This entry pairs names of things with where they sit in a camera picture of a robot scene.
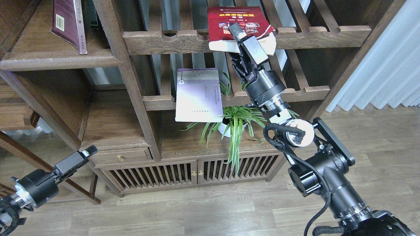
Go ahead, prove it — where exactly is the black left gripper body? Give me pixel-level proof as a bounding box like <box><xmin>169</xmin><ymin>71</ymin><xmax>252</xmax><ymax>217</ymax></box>
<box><xmin>11</xmin><ymin>169</ymin><xmax>64</xmax><ymax>208</ymax></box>

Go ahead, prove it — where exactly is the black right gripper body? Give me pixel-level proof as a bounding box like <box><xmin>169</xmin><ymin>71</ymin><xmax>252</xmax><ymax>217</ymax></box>
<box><xmin>230</xmin><ymin>52</ymin><xmax>290</xmax><ymax>113</ymax></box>

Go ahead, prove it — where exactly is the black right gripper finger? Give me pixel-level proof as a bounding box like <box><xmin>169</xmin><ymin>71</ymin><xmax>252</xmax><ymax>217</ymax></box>
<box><xmin>228</xmin><ymin>23</ymin><xmax>269</xmax><ymax>69</ymax></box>

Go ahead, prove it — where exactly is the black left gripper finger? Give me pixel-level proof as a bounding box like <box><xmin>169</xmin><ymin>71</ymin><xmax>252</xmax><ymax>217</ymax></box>
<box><xmin>54</xmin><ymin>145</ymin><xmax>98</xmax><ymax>181</ymax></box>

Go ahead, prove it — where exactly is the red paperback book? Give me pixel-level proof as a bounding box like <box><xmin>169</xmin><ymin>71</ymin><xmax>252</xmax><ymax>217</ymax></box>
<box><xmin>207</xmin><ymin>7</ymin><xmax>276</xmax><ymax>56</ymax></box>

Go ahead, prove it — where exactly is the dark maroon hardcover book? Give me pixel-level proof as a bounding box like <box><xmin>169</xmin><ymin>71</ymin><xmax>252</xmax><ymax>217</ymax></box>
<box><xmin>51</xmin><ymin>0</ymin><xmax>87</xmax><ymax>54</ymax></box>

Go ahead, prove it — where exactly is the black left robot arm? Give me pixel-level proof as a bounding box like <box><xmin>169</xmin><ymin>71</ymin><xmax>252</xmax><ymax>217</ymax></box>
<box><xmin>0</xmin><ymin>145</ymin><xmax>98</xmax><ymax>236</ymax></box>

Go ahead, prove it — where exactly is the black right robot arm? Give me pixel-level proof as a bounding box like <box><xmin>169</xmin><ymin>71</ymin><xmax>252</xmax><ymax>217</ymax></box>
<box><xmin>228</xmin><ymin>23</ymin><xmax>414</xmax><ymax>236</ymax></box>

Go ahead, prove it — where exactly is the green spider plant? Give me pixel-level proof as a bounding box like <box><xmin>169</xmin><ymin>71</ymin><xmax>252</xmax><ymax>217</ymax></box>
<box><xmin>178</xmin><ymin>71</ymin><xmax>299</xmax><ymax>177</ymax></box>

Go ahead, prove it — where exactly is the white plant pot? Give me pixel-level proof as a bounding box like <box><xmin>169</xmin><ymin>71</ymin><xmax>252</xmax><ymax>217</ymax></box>
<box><xmin>218</xmin><ymin>122</ymin><xmax>247</xmax><ymax>140</ymax></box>

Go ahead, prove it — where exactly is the white lavender paperback book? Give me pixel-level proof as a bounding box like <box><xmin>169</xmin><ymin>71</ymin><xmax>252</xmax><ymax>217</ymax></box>
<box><xmin>175</xmin><ymin>68</ymin><xmax>223</xmax><ymax>122</ymax></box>

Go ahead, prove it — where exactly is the dark wooden bookshelf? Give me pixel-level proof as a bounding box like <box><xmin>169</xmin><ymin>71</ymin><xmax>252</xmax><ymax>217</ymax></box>
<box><xmin>1</xmin><ymin>0</ymin><xmax>405</xmax><ymax>196</ymax></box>

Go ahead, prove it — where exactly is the white pleated curtain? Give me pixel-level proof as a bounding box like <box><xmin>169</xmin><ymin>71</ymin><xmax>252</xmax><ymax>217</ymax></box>
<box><xmin>326</xmin><ymin>0</ymin><xmax>420</xmax><ymax>112</ymax></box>

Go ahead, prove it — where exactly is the green spine book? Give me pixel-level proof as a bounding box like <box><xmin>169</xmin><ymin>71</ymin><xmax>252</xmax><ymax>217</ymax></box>
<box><xmin>86</xmin><ymin>0</ymin><xmax>102</xmax><ymax>30</ymax></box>

